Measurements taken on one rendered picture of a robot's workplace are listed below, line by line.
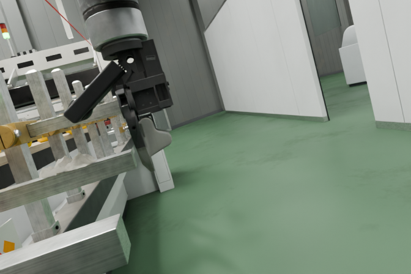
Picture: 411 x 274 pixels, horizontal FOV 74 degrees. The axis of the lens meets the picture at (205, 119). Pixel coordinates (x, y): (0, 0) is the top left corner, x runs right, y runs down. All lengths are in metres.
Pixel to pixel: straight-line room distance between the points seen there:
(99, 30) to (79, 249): 0.31
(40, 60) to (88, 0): 3.04
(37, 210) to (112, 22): 0.47
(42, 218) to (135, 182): 2.50
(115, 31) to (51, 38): 7.95
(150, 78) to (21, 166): 0.40
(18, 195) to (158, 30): 9.34
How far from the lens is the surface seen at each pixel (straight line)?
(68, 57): 3.42
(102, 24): 0.45
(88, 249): 0.24
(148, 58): 0.46
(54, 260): 0.24
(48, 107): 0.97
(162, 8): 10.18
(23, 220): 1.15
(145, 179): 3.20
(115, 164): 0.47
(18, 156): 0.73
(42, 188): 0.50
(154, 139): 0.46
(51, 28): 8.48
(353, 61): 7.86
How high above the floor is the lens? 0.92
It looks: 6 degrees down
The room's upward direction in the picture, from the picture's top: 16 degrees counter-clockwise
